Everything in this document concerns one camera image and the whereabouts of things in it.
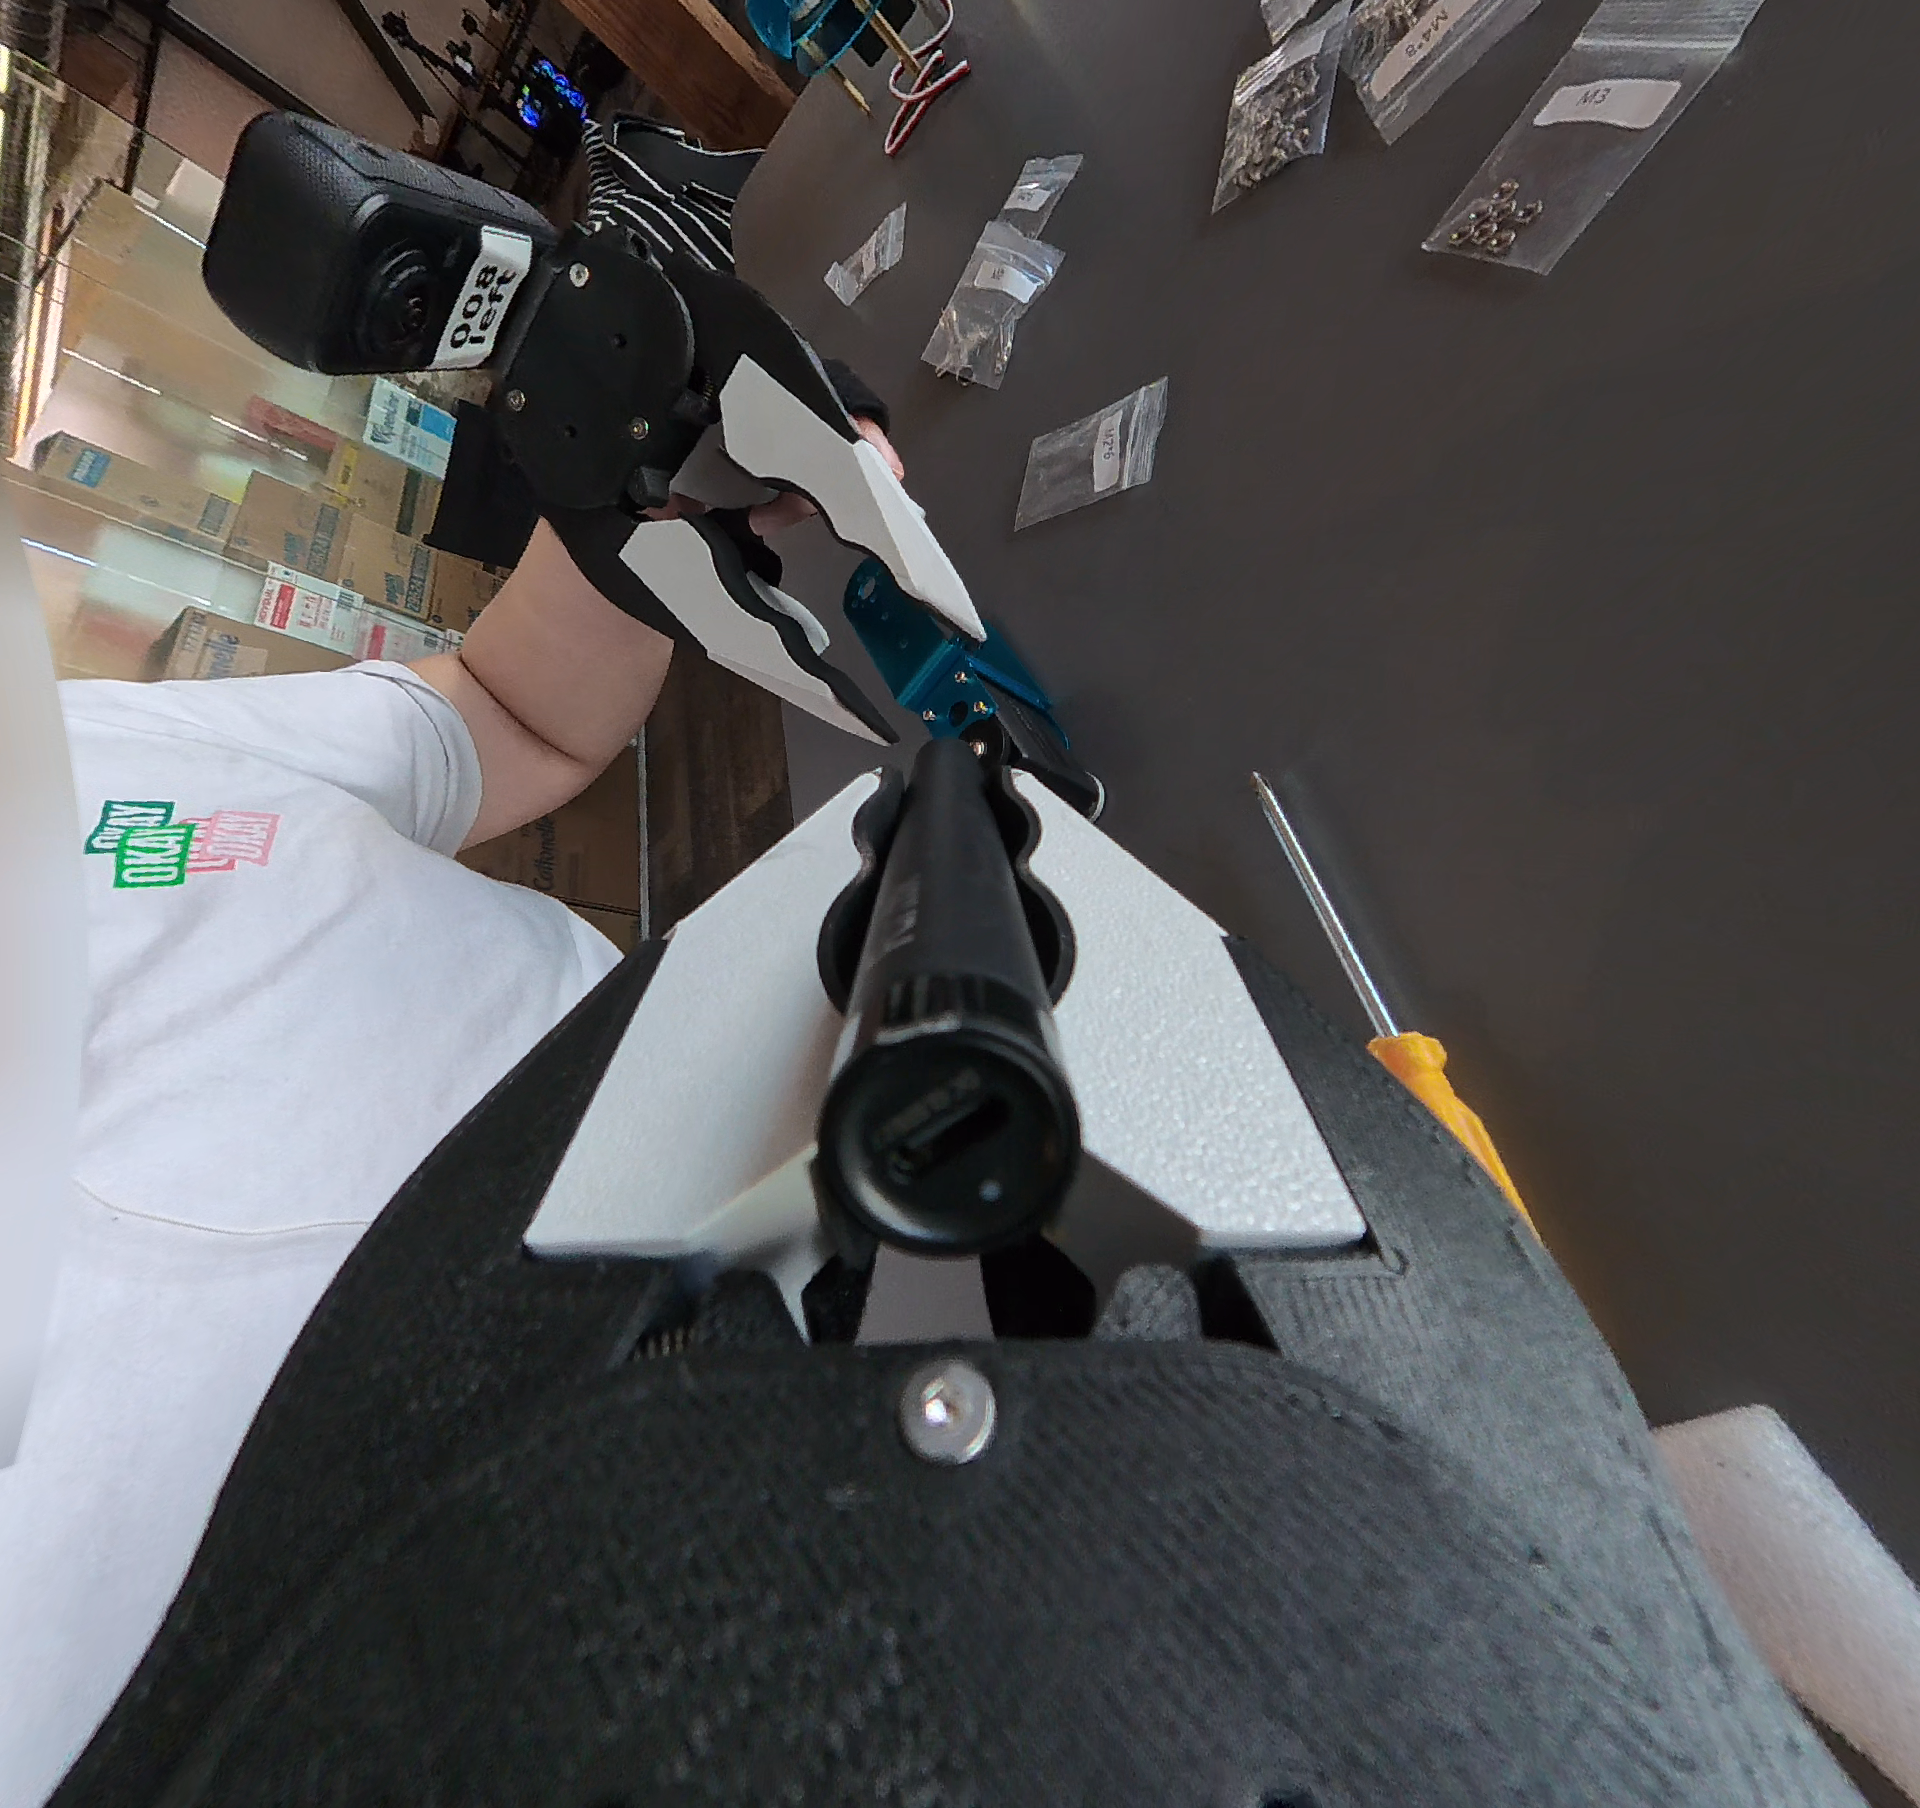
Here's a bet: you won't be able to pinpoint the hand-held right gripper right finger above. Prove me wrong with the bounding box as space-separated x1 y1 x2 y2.
989 764 1374 1257

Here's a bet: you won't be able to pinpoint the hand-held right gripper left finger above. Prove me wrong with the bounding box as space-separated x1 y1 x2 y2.
523 771 905 1277

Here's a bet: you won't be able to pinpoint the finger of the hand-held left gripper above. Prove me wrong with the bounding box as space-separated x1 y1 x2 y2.
717 352 989 643
618 510 905 748

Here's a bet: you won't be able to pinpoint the blue bracket with black servo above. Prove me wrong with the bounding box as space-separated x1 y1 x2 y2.
838 554 1107 822

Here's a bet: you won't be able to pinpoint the black electric screwdriver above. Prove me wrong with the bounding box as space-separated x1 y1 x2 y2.
815 739 1085 1259

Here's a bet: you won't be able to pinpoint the person's left forearm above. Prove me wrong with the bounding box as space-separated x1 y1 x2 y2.
434 510 677 854

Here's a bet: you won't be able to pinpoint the dark grey desk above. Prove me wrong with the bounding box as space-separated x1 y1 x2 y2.
642 0 1920 1539

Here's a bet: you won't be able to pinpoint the black and white striped cloth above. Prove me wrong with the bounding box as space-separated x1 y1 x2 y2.
576 113 771 274

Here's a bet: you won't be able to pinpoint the small clear zip bag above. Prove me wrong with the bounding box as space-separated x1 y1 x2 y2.
822 203 910 309
998 154 1086 244

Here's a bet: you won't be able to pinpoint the small zip bag of screws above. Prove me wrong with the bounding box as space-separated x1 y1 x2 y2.
920 220 1067 389

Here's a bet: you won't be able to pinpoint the brown cardboard box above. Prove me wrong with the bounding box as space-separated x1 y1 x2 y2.
456 736 647 958

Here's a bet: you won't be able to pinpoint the flat clear zip bag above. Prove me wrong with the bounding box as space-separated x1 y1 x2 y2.
1013 377 1170 534

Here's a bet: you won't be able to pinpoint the stack of cardboard boxes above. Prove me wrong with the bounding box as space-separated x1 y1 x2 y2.
28 374 518 686

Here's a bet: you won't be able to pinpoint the zip bag of silver screws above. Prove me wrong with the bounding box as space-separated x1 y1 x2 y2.
1338 0 1543 145
1209 0 1356 215

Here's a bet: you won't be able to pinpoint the zip bag of small nuts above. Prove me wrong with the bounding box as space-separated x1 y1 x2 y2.
1421 0 1775 277

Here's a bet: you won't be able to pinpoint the yellow-handled screwdriver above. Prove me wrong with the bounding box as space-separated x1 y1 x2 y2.
1252 771 1543 1247

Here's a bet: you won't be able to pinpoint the red and white wires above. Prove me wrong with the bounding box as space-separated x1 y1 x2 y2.
883 0 977 162

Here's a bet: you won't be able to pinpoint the corrugated metal duct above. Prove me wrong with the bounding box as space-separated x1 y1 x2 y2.
0 0 77 460

